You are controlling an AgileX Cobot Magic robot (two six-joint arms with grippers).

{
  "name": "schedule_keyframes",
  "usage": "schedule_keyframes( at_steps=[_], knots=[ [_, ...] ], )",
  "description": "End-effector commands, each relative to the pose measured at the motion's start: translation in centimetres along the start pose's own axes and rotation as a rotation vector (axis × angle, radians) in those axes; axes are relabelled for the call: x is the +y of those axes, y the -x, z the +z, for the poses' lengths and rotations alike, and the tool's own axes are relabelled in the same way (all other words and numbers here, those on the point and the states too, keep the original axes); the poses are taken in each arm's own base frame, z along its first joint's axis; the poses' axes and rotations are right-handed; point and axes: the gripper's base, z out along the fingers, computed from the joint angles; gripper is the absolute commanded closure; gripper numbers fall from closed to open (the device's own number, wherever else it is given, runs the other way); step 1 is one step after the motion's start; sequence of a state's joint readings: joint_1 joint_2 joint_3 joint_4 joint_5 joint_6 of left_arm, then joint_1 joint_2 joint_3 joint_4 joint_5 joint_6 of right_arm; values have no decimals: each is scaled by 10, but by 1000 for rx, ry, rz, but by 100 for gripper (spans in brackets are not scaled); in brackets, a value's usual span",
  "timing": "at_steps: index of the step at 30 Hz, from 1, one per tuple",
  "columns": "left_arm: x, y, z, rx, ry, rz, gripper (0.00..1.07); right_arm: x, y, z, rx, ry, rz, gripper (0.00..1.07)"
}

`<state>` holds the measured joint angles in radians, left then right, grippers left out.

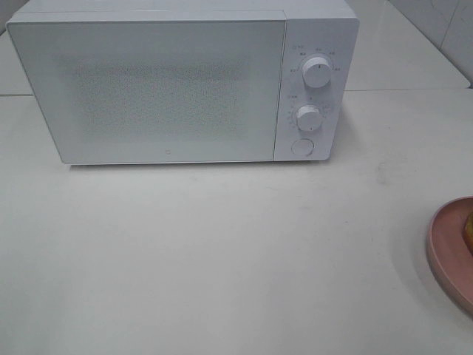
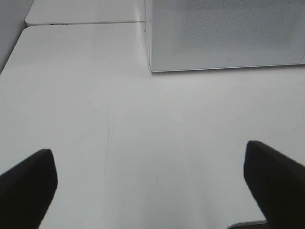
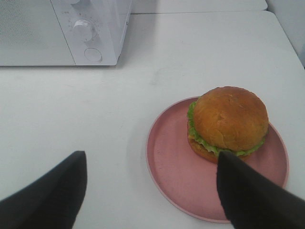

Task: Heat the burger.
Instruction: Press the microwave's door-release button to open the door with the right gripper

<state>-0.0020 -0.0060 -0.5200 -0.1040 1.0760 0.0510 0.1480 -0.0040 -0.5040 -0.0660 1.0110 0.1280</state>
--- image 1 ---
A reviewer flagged burger with lettuce and cheese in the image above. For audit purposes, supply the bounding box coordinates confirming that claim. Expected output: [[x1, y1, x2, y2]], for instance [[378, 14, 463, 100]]
[[462, 212, 473, 254]]

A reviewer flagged white microwave door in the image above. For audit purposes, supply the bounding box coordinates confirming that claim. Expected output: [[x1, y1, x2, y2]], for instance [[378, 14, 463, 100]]
[[9, 21, 285, 165]]

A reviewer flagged upper white power knob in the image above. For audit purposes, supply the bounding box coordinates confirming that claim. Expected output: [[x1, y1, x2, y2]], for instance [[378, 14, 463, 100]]
[[302, 55, 333, 89]]

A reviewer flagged round white door button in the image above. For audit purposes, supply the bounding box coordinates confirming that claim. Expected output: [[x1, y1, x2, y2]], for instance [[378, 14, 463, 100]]
[[291, 138, 314, 157]]

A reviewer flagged white microwave oven body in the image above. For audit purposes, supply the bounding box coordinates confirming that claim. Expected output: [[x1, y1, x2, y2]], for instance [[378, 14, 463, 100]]
[[6, 1, 359, 163]]

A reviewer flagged lower white timer knob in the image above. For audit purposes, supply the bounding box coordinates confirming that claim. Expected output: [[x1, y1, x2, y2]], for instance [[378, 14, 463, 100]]
[[295, 105, 324, 132]]

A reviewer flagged pink round plate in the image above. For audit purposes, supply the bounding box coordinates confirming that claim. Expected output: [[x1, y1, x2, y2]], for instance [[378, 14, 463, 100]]
[[426, 196, 472, 317]]

